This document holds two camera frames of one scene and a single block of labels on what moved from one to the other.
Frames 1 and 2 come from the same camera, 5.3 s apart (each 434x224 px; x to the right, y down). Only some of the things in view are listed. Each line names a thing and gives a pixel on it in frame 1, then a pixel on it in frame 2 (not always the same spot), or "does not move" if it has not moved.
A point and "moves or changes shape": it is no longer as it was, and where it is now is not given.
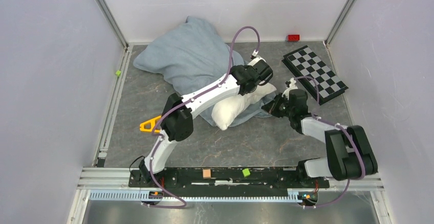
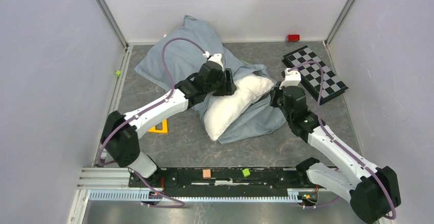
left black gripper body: x=252 y=89 to x=219 y=86
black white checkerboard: x=315 y=74 does not move
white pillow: x=223 y=114 moves or changes shape
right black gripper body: x=283 y=107 does not move
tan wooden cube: x=207 y=174 does not move
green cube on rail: x=246 y=172 does not move
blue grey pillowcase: x=192 y=57 moves or changes shape
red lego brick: x=293 y=38 does not move
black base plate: x=233 y=178 does not move
